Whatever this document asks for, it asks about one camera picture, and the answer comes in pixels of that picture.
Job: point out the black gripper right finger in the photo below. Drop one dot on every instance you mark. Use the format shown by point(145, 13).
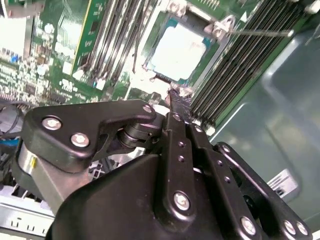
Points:
point(215, 155)

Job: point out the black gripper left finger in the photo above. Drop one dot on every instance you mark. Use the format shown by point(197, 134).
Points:
point(75, 120)

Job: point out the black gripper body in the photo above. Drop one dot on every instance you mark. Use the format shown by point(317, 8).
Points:
point(112, 205)

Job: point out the metal socket cover frame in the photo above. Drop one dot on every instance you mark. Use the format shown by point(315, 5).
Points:
point(142, 81)

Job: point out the silver green CPU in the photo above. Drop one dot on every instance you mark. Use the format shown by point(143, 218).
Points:
point(178, 51)

